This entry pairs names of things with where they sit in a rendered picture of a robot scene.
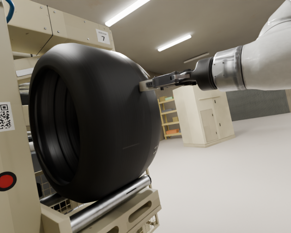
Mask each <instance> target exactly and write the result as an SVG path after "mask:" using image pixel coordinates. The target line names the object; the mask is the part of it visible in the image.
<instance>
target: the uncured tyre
mask: <svg viewBox="0 0 291 233"><path fill-rule="evenodd" d="M145 80H149V79H148V77H147V75H146V74H145V72H144V71H143V70H142V69H141V68H140V66H139V65H137V64H136V63H135V62H134V61H132V60H131V59H129V58H128V57H126V56H125V55H123V54H121V53H118V52H114V51H110V50H105V49H100V48H95V47H91V46H87V45H82V44H78V43H63V44H58V45H56V46H54V47H53V48H51V49H50V50H49V51H48V52H46V53H45V54H44V55H42V56H41V57H40V58H39V60H38V61H37V63H36V64H35V67H34V69H33V72H32V75H31V79H30V86H29V97H28V111H29V122H30V131H31V137H32V141H33V145H34V149H35V152H36V156H37V159H38V162H39V164H40V167H41V169H42V171H43V173H44V175H45V177H46V179H47V180H48V182H49V183H50V185H51V186H52V188H53V189H54V190H55V191H56V192H57V193H58V194H59V195H61V196H62V197H64V198H67V199H70V200H72V201H75V202H78V203H89V202H95V201H98V200H100V199H102V198H104V197H105V196H107V195H109V194H111V193H112V192H114V191H116V190H118V189H120V188H121V187H123V186H125V185H127V184H128V183H130V182H132V181H134V180H136V179H138V178H139V177H140V176H141V175H142V174H143V173H144V172H145V171H146V170H147V168H148V167H149V166H150V164H151V163H152V161H153V159H154V157H155V155H156V153H157V152H156V153H155V154H154V155H153V151H154V147H155V146H156V145H157V144H158V146H159V141H160V134H161V116H160V109H159V104H158V99H157V96H156V94H155V91H154V90H149V91H144V92H140V91H139V82H141V81H145ZM137 143H140V144H137ZM134 144H137V145H135V146H132V147H128V146H131V145H134ZM125 147H128V148H125ZM123 148H125V149H123ZM157 149H158V148H157Z"/></svg>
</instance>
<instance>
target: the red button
mask: <svg viewBox="0 0 291 233"><path fill-rule="evenodd" d="M12 183H13V178H12V176H10V175H4V176H1V177H0V187H1V188H7V187H9V186H10V185H11V184H12Z"/></svg>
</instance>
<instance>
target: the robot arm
mask: <svg viewBox="0 0 291 233"><path fill-rule="evenodd" d="M196 84H197V85H198V87H199V88H200V89H201V90H202V91H209V90H217V89H218V90H219V91H221V92H228V91H237V90H245V89H258V90H264V91H266V90H284V89H291V0H286V1H285V2H284V3H283V4H282V5H281V6H280V7H279V8H278V9H277V10H276V11H275V12H274V13H273V14H272V15H271V17H270V18H269V19H268V21H267V22H266V24H265V25H264V27H263V28H262V30H261V32H260V34H259V37H258V38H257V39H256V41H254V42H251V43H249V44H246V45H243V46H238V47H235V48H231V49H226V50H224V51H220V52H217V53H216V55H215V56H214V57H209V58H205V59H201V60H199V61H198V62H197V64H196V68H195V70H191V69H185V70H183V71H181V72H178V71H174V72H172V73H170V74H166V75H162V76H159V77H157V76H154V78H152V79H151V80H145V81H141V82H139V91H140V92H144V91H149V90H156V89H161V90H164V87H166V88H169V87H175V86H196Z"/></svg>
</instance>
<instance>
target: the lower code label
mask: <svg viewBox="0 0 291 233"><path fill-rule="evenodd" d="M9 130H15V127H14V122H13V117H12V110H11V105H10V102H0V132H2V131H9Z"/></svg>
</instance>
